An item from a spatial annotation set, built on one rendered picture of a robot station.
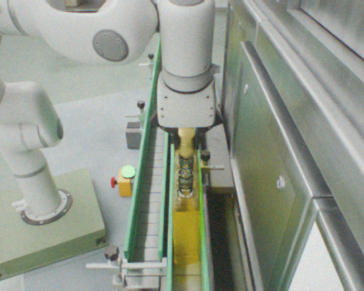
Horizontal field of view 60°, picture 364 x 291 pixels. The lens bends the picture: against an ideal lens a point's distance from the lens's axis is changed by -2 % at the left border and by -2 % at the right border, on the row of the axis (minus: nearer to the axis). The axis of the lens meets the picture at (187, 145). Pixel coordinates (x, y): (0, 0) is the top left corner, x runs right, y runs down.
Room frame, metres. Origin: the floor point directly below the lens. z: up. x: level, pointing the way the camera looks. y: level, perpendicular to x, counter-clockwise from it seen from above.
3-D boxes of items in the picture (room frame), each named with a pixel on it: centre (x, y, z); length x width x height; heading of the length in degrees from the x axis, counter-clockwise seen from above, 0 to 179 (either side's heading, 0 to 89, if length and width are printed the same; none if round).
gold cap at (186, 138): (0.51, 0.00, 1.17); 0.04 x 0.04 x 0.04
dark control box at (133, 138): (1.09, 0.21, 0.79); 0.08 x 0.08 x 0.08; 1
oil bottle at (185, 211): (0.46, 0.00, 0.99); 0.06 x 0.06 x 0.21; 1
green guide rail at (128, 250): (1.28, 0.15, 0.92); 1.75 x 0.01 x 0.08; 1
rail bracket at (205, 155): (0.69, -0.07, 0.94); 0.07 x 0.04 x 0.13; 91
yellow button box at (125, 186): (0.81, 0.20, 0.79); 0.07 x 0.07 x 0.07; 1
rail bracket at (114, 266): (0.38, 0.13, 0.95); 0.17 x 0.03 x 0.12; 91
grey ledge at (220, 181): (1.17, -0.09, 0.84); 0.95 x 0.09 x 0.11; 1
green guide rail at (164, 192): (1.28, 0.07, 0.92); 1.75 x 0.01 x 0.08; 1
